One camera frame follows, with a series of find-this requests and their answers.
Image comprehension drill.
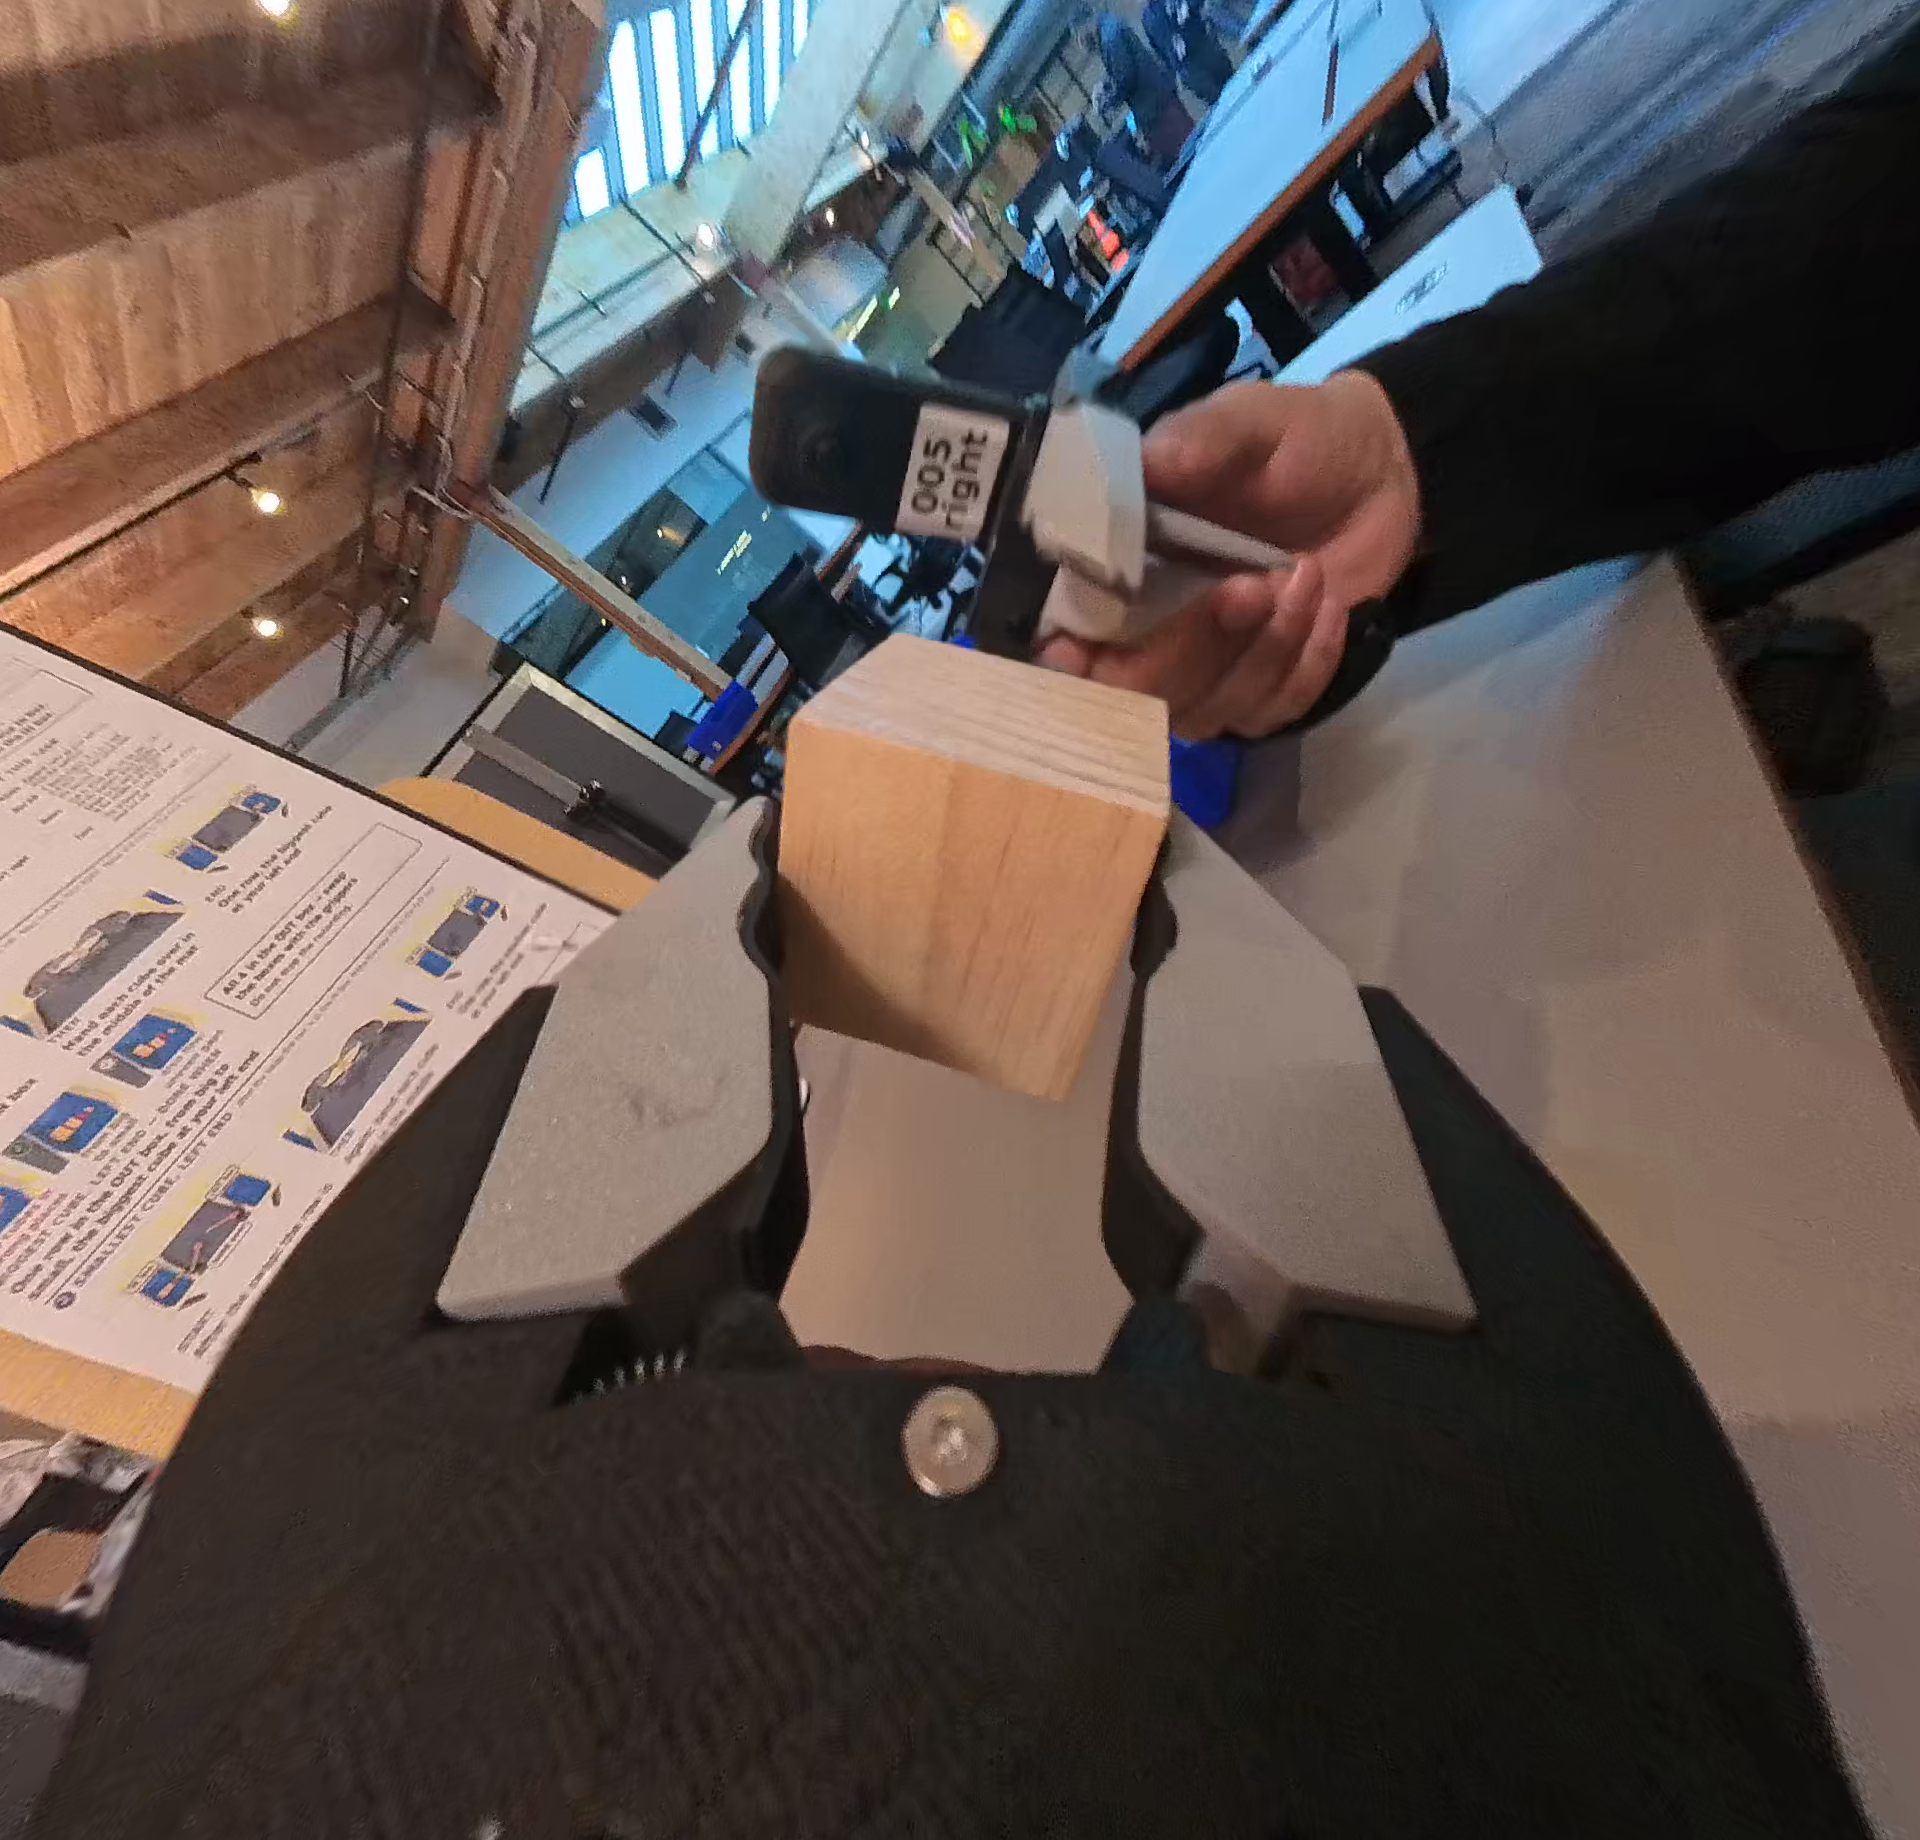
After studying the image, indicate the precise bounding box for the grey desk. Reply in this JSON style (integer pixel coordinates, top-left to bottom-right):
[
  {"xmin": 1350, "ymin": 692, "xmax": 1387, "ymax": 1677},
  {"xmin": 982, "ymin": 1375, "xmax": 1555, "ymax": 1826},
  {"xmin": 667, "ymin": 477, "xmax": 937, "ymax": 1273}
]
[{"xmin": 780, "ymin": 550, "xmax": 1920, "ymax": 1840}]

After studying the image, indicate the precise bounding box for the long white table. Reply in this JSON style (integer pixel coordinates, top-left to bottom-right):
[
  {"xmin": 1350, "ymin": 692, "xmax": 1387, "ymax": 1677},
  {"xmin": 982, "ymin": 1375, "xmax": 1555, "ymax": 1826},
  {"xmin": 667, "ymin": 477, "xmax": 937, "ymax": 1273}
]
[
  {"xmin": 1276, "ymin": 185, "xmax": 1548, "ymax": 387},
  {"xmin": 1101, "ymin": 0, "xmax": 1449, "ymax": 372}
]

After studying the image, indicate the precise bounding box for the grey computer monitor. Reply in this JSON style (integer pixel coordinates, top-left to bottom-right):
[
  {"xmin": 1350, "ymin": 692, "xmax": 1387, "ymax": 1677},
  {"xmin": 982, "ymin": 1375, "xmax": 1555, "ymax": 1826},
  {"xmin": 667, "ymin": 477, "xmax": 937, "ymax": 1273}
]
[{"xmin": 424, "ymin": 665, "xmax": 740, "ymax": 858}]

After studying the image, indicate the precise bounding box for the printed instruction sheet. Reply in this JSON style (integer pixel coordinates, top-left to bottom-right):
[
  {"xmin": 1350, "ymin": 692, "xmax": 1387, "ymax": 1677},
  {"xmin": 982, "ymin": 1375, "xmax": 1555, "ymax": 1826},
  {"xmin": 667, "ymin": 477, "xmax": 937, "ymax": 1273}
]
[{"xmin": 0, "ymin": 626, "xmax": 620, "ymax": 1391}]

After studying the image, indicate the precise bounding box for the wooden cube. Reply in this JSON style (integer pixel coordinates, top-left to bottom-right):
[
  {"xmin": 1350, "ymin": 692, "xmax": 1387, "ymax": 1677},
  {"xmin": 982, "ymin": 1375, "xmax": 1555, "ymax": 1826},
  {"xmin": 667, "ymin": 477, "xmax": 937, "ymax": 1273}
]
[{"xmin": 780, "ymin": 631, "xmax": 1175, "ymax": 1108}]

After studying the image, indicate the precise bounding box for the wooden display board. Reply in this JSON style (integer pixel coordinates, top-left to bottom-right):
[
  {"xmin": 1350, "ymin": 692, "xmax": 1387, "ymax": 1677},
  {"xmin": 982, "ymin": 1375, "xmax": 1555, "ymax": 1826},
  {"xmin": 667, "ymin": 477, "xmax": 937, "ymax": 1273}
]
[{"xmin": 0, "ymin": 775, "xmax": 662, "ymax": 1458}]

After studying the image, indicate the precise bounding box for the person's right hand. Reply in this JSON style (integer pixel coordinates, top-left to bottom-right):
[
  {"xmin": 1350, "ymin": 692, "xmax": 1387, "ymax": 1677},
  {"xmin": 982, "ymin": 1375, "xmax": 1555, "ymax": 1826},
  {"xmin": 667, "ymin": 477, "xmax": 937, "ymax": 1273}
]
[{"xmin": 1036, "ymin": 365, "xmax": 1425, "ymax": 743}]

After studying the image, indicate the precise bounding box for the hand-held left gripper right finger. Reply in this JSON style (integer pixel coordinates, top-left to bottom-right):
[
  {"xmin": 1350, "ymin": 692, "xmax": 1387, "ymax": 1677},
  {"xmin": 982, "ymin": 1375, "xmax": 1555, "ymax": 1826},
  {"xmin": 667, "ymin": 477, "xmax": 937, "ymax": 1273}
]
[{"xmin": 1099, "ymin": 816, "xmax": 1478, "ymax": 1373}]

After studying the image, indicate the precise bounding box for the person's right forearm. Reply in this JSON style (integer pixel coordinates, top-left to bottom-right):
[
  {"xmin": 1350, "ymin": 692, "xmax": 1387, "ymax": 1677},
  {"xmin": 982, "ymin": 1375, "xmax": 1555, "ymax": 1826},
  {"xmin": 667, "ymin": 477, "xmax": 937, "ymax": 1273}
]
[{"xmin": 1350, "ymin": 70, "xmax": 1920, "ymax": 634}]

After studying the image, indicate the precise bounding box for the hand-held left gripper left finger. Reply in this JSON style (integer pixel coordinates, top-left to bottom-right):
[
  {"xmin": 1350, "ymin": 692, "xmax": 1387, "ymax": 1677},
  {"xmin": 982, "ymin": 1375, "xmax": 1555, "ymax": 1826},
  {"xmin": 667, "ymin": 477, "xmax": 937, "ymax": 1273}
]
[{"xmin": 435, "ymin": 796, "xmax": 813, "ymax": 1319}]

